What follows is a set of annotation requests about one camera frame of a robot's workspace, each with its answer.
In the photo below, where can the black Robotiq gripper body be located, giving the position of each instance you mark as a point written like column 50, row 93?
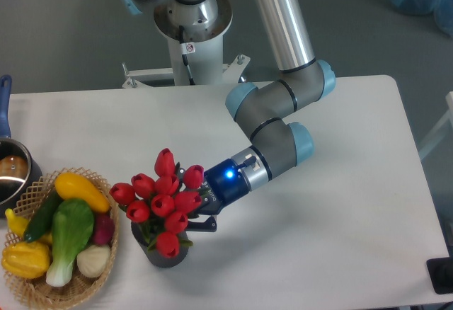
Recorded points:
column 225, row 184

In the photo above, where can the dark green cucumber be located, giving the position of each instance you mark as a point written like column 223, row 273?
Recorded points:
column 41, row 222

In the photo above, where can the red tulip bouquet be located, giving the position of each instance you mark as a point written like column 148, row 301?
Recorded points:
column 160, row 207

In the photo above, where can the woven wicker basket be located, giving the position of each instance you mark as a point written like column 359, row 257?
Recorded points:
column 36, row 293

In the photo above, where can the white frame at right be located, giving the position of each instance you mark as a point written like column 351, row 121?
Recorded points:
column 437, row 132

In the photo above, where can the purple red radish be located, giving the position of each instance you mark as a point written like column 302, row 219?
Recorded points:
column 103, row 230

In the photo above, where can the black device at edge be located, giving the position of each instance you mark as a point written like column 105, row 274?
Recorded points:
column 440, row 272

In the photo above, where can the blue handled steel saucepan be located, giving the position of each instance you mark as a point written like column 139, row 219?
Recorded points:
column 18, row 168

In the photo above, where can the dark grey ribbed vase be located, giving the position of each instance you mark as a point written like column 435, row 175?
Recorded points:
column 154, row 257

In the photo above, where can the small yellow banana squash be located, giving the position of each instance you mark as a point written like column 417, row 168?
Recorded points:
column 18, row 225

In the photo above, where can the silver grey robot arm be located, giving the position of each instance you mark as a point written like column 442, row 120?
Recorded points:
column 275, row 147

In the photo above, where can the white garlic bulb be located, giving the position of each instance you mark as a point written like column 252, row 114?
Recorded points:
column 92, row 261

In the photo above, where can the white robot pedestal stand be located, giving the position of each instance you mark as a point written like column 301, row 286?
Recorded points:
column 195, row 39

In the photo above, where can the yellow bell pepper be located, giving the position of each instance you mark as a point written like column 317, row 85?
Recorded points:
column 26, row 260

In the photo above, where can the green bok choy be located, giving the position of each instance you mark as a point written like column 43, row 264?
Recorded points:
column 72, row 227

